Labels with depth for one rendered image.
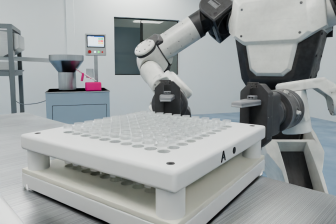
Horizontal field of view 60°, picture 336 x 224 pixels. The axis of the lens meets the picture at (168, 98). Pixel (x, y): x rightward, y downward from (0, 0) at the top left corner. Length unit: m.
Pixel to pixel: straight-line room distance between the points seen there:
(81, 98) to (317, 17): 2.54
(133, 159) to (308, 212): 0.20
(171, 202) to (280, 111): 0.38
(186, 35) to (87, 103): 2.18
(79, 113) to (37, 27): 3.05
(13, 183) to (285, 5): 0.76
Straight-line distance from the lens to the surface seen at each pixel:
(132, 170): 0.28
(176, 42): 1.03
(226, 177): 0.37
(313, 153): 0.89
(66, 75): 3.30
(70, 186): 0.36
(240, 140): 0.37
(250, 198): 0.39
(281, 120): 0.61
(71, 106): 3.08
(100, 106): 3.10
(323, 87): 0.72
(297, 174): 0.90
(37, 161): 0.42
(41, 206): 0.38
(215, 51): 6.52
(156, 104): 0.63
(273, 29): 0.89
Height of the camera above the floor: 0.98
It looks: 6 degrees down
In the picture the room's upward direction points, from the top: straight up
